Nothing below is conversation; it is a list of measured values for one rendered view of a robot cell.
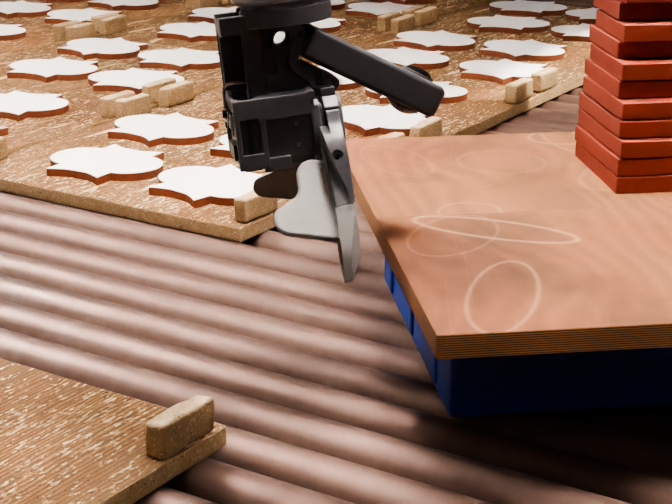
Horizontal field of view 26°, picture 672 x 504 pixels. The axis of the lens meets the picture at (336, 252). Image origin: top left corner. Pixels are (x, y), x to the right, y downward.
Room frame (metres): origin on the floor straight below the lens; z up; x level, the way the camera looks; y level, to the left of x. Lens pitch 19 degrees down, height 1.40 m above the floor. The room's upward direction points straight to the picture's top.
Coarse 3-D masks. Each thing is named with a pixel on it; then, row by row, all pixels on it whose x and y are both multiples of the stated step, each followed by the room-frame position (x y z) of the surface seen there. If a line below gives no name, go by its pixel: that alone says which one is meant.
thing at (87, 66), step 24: (48, 48) 2.34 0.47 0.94; (72, 48) 2.29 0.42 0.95; (96, 48) 2.29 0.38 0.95; (120, 48) 2.29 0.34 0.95; (144, 48) 2.33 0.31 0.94; (168, 48) 2.34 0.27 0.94; (0, 72) 2.16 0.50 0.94; (24, 72) 2.11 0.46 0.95; (48, 72) 2.11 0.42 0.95; (72, 72) 2.11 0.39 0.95; (96, 72) 2.13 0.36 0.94; (120, 72) 2.11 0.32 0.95; (144, 72) 2.11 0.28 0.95; (168, 72) 2.11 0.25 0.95; (192, 72) 2.16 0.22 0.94; (216, 72) 2.16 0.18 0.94; (72, 96) 2.01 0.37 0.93; (96, 96) 2.00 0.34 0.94
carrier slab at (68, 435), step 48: (0, 384) 1.03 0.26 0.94; (48, 384) 1.03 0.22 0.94; (0, 432) 0.94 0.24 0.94; (48, 432) 0.94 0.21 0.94; (96, 432) 0.94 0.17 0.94; (144, 432) 0.94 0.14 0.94; (0, 480) 0.87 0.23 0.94; (48, 480) 0.87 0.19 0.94; (96, 480) 0.87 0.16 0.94; (144, 480) 0.88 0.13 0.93
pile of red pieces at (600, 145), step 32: (608, 0) 1.27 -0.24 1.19; (640, 0) 1.23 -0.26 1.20; (608, 32) 1.26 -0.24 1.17; (640, 32) 1.22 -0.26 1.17; (608, 64) 1.25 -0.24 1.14; (640, 64) 1.21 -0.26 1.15; (608, 96) 1.23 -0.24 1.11; (640, 96) 1.21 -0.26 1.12; (576, 128) 1.31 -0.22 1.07; (608, 128) 1.23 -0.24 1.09; (640, 128) 1.20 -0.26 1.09; (608, 160) 1.21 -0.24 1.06; (640, 160) 1.19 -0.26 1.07; (640, 192) 1.19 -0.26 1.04
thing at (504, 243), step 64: (384, 192) 1.19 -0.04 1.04; (448, 192) 1.19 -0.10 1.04; (512, 192) 1.19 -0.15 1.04; (576, 192) 1.19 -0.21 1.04; (448, 256) 1.03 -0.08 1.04; (512, 256) 1.03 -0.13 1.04; (576, 256) 1.03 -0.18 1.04; (640, 256) 1.03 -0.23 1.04; (448, 320) 0.90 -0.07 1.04; (512, 320) 0.90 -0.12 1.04; (576, 320) 0.90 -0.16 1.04; (640, 320) 0.90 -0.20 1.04
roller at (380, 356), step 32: (0, 256) 1.37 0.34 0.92; (64, 288) 1.31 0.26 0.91; (96, 288) 1.29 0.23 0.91; (128, 288) 1.28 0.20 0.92; (192, 320) 1.23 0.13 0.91; (224, 320) 1.21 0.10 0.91; (256, 320) 1.20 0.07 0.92; (320, 352) 1.15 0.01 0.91; (352, 352) 1.14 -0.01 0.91; (384, 352) 1.13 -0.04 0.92; (416, 352) 1.13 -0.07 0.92; (576, 416) 1.03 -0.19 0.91; (608, 416) 1.02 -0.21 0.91; (640, 416) 1.01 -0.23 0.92
